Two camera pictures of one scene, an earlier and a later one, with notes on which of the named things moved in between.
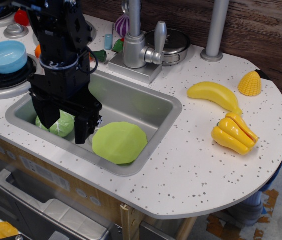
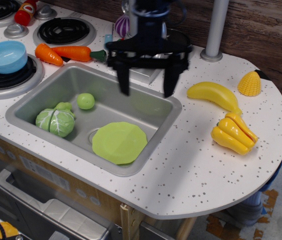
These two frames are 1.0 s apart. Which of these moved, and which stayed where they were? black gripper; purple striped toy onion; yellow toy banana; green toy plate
Moved: black gripper
Stayed: yellow toy banana; purple striped toy onion; green toy plate
